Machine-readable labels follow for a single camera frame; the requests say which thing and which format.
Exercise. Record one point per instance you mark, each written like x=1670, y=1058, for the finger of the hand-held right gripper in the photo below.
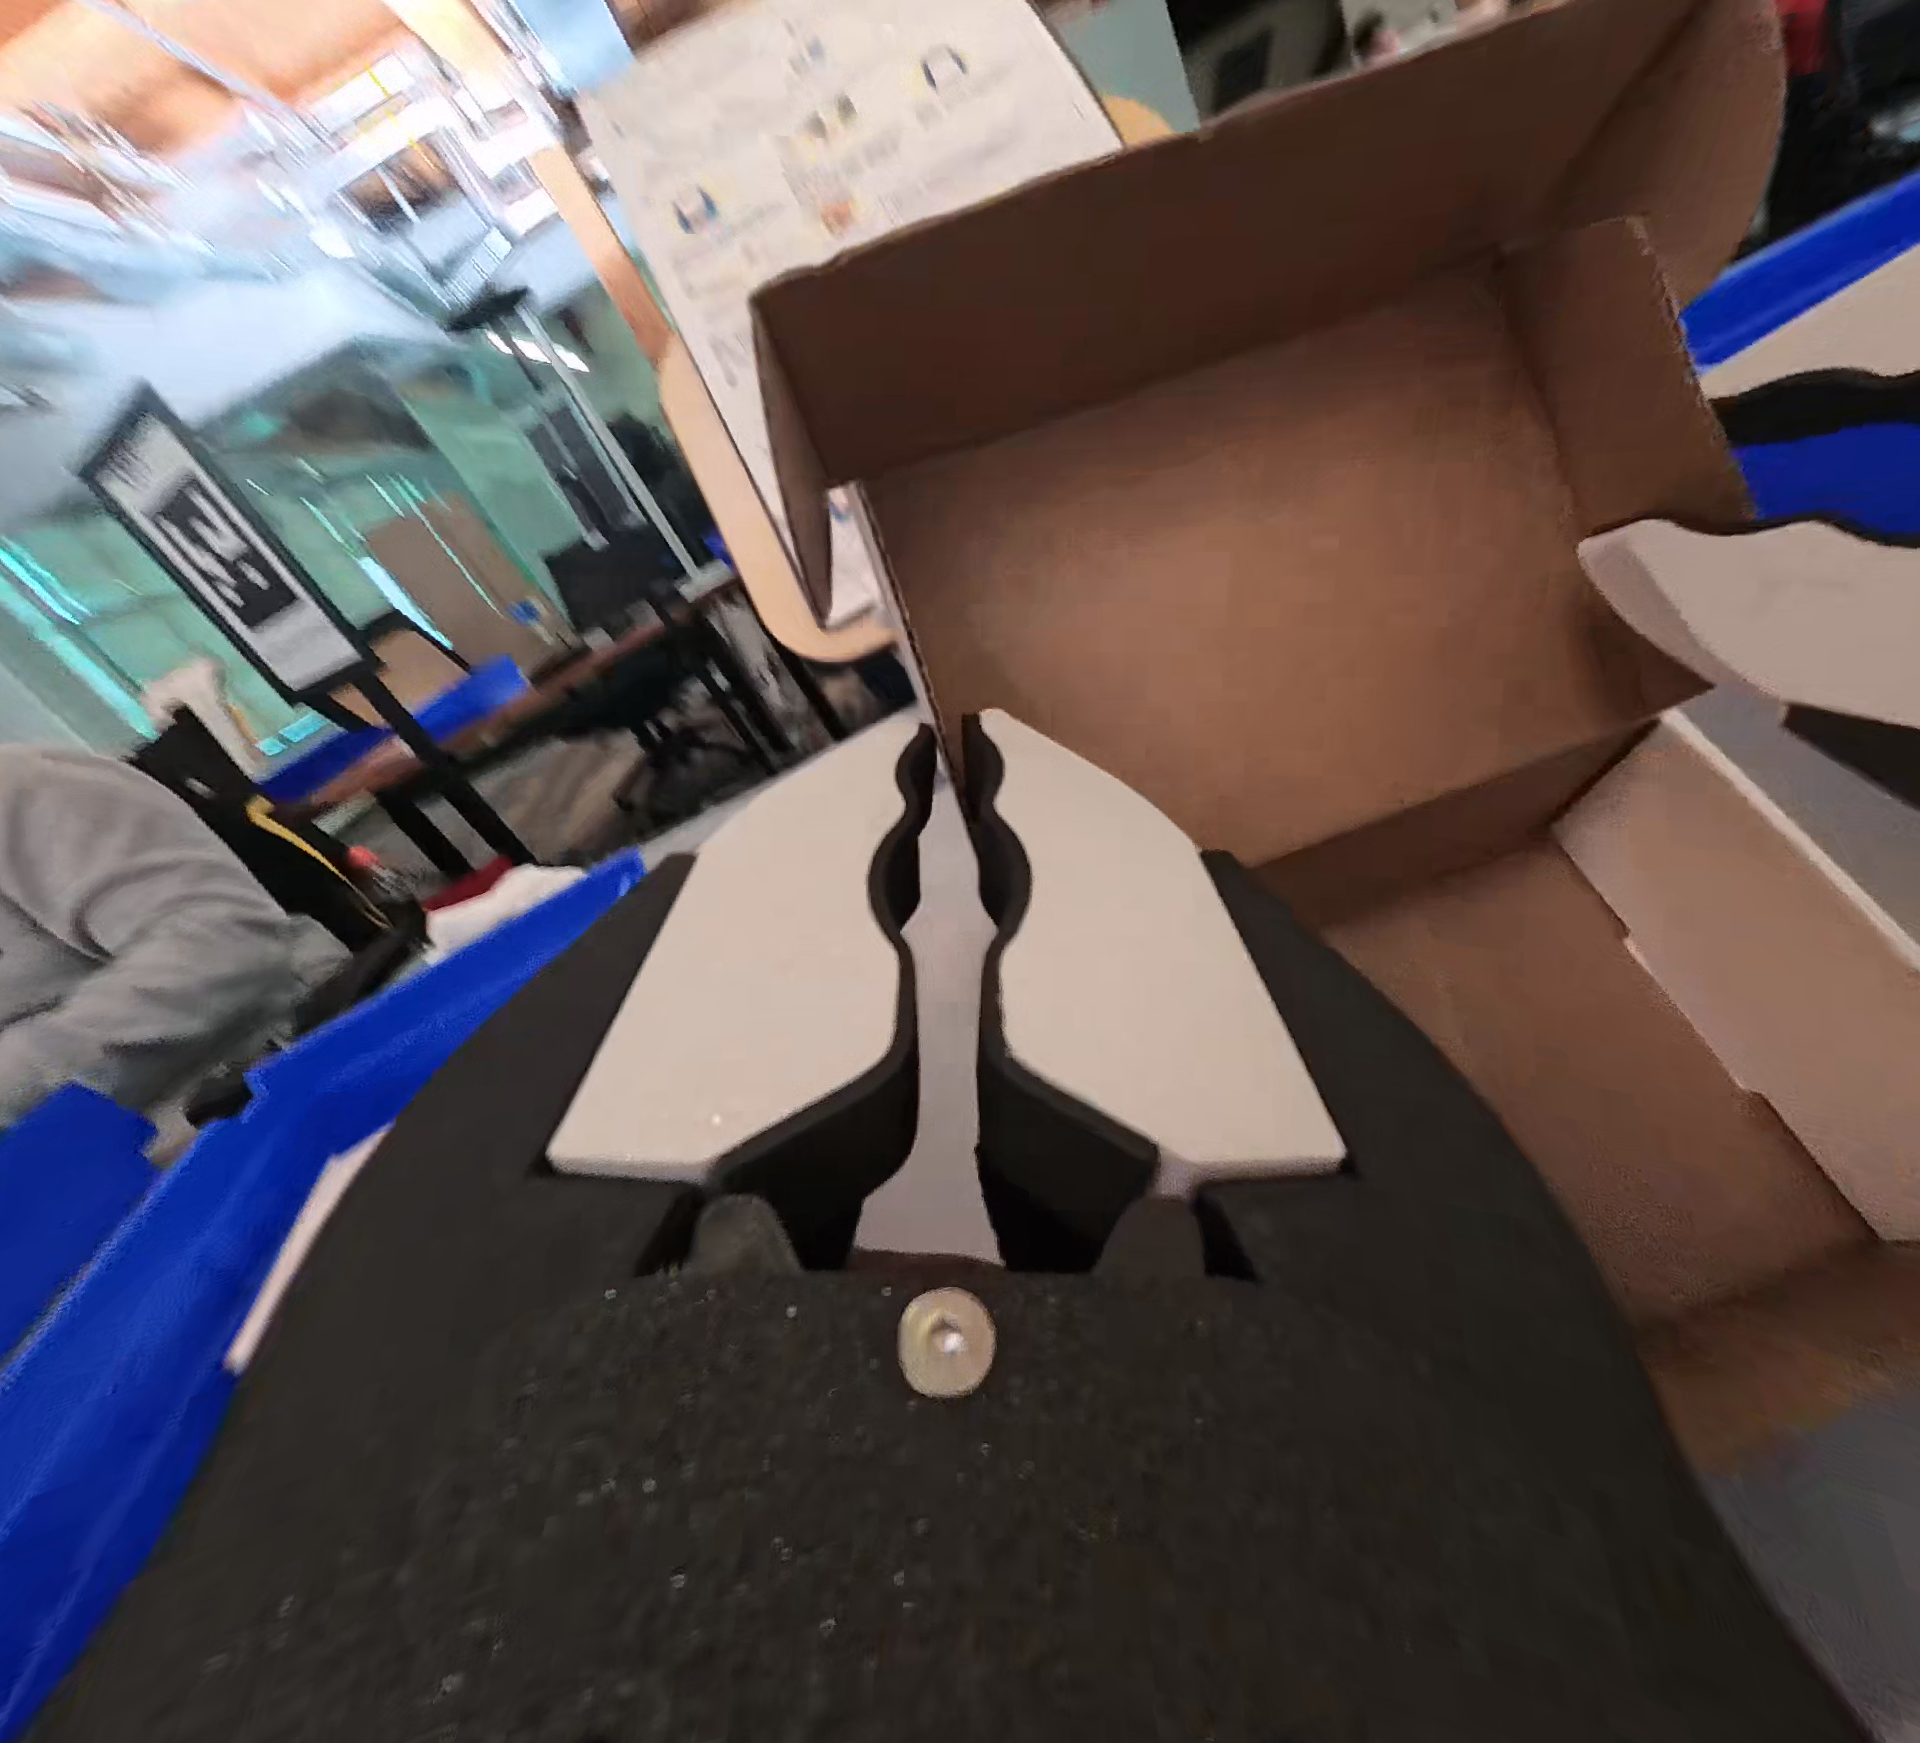
x=1785, y=619
x=1845, y=357

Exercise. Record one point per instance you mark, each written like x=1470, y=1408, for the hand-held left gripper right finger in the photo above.
x=1141, y=1008

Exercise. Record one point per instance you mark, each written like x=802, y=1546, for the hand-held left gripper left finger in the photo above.
x=735, y=994

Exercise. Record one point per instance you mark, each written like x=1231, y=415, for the white and brown cardboard box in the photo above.
x=1245, y=575

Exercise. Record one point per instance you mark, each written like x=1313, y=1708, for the blue plastic bin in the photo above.
x=451, y=709
x=1801, y=251
x=151, y=1264

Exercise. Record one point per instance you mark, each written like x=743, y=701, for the black chair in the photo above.
x=284, y=845

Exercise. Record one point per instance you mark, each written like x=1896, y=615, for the printed tag sign on stand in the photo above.
x=224, y=545

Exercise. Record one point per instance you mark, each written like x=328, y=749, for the instruction sheet on wooden board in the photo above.
x=840, y=93

